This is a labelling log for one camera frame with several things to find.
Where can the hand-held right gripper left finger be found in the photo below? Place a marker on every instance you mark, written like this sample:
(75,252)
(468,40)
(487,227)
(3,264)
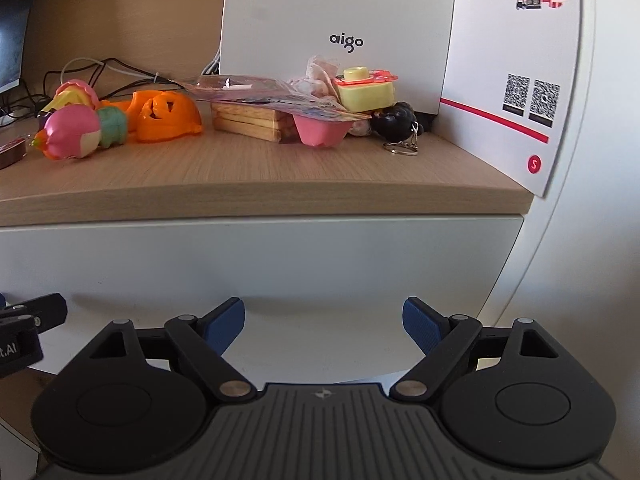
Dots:
(222,325)

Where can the white computer case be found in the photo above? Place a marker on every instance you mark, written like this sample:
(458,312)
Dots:
(340,15)

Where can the stack of wooden sticks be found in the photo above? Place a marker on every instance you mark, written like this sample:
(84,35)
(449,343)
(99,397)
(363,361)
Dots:
(240,122)

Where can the green toy figure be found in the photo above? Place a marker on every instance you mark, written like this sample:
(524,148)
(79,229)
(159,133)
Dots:
(112,125)

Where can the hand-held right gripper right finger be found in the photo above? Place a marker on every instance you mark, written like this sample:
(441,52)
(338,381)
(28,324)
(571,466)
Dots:
(425,325)

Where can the orange pumpkin toy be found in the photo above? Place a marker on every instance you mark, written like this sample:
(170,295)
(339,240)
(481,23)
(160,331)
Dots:
(170,125)

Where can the yellow toy camera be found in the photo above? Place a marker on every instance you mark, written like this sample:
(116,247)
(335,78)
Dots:
(362,96)

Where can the colourful blister pack pink tray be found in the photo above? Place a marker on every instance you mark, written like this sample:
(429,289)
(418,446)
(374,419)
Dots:
(320,132)

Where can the dark red box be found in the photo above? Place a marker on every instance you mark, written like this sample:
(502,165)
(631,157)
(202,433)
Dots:
(11,155)

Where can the computer monitor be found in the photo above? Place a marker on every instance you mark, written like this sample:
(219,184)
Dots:
(11,25)

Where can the yellow tub with pink lid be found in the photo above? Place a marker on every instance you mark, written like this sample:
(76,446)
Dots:
(75,94)

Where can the pink round squishy toy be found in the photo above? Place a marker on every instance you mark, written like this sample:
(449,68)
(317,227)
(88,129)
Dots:
(70,132)

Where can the pink white plastic wrapper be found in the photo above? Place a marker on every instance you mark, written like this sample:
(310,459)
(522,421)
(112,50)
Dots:
(320,72)

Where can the white card with QR codes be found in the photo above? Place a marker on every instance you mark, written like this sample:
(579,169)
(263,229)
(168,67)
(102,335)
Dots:
(510,45)

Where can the white drawer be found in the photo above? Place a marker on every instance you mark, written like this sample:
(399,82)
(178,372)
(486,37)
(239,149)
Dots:
(260,260)

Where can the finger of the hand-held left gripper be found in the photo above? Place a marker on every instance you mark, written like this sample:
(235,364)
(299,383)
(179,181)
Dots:
(45,310)

